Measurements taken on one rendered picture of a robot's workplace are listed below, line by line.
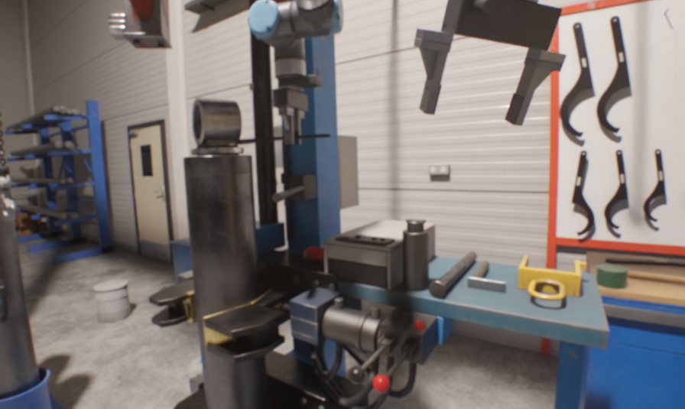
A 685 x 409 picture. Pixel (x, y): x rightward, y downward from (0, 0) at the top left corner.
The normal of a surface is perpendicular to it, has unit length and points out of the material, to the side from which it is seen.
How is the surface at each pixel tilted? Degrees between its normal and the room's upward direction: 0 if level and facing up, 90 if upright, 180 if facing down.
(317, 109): 90
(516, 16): 114
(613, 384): 90
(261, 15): 90
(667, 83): 90
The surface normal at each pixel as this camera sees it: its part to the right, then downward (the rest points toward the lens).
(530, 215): -0.55, 0.10
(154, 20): 0.23, 0.09
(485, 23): 0.10, 0.49
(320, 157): 0.83, 0.03
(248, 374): 0.69, 0.05
